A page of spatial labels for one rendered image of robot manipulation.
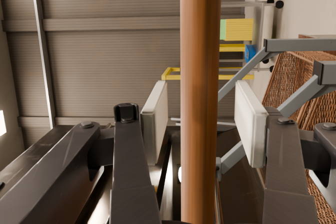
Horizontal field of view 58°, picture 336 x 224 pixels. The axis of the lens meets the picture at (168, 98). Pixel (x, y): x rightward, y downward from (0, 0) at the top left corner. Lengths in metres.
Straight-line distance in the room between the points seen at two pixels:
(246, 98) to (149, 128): 0.06
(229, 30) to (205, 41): 6.11
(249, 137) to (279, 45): 0.97
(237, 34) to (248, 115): 6.19
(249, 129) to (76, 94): 8.71
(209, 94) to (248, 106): 0.07
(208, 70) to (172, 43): 7.76
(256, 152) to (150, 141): 0.05
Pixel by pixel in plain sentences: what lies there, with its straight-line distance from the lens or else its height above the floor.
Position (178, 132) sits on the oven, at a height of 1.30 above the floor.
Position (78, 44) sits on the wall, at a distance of 8.54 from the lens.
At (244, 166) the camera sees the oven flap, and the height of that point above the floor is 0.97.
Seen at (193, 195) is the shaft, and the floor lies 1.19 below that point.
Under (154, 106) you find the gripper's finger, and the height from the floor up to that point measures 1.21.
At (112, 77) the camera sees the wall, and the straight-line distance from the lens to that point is 8.39.
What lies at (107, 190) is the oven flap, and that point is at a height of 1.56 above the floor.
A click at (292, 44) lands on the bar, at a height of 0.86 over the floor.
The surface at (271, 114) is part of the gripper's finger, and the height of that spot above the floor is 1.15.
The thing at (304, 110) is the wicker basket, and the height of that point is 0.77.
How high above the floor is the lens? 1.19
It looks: 5 degrees up
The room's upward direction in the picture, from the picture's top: 90 degrees counter-clockwise
